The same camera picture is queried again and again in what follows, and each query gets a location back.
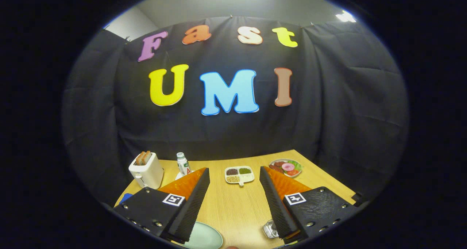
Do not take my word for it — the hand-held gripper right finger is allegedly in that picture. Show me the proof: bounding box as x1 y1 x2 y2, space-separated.
259 166 365 240

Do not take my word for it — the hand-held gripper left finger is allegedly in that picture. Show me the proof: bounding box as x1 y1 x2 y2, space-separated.
112 167 211 243

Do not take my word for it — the pale green plate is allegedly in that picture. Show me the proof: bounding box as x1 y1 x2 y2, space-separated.
182 221 223 249

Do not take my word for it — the white plate of food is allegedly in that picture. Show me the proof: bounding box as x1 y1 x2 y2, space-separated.
269 158 303 178

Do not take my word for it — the small white drink bottle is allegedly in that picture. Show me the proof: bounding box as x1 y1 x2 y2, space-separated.
177 152 191 176

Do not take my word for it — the white divided bean tray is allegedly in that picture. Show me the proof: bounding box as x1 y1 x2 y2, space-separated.
224 166 255 187

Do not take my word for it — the white toaster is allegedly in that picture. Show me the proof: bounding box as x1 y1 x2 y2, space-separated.
128 152 165 189

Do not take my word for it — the ceiling light strip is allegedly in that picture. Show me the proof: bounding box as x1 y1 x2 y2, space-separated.
336 10 357 23

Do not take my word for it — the metal wire cutlery rack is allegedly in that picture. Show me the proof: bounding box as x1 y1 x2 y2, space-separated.
262 220 279 239

